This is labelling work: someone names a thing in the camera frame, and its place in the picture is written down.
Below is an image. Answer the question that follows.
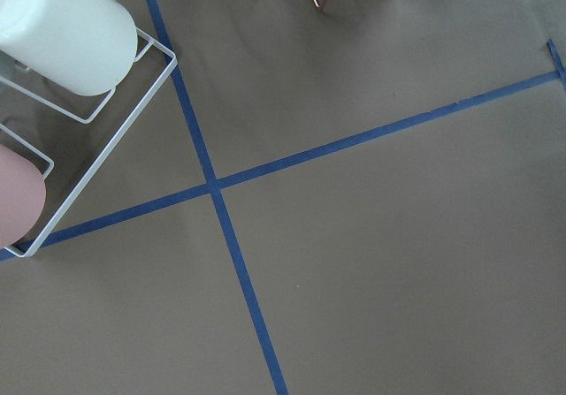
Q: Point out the pink cup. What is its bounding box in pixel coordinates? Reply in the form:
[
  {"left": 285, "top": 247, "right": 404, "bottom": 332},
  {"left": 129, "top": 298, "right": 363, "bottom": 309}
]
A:
[{"left": 1, "top": 145, "right": 46, "bottom": 248}]

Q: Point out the white cup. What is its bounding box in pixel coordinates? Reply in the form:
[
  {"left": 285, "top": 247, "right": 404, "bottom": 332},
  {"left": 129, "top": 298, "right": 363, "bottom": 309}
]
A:
[{"left": 1, "top": 0, "right": 138, "bottom": 96}]

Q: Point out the white wire rack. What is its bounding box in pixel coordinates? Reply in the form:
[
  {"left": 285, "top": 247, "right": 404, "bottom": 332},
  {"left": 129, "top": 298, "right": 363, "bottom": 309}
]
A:
[{"left": 1, "top": 29, "right": 178, "bottom": 260}]

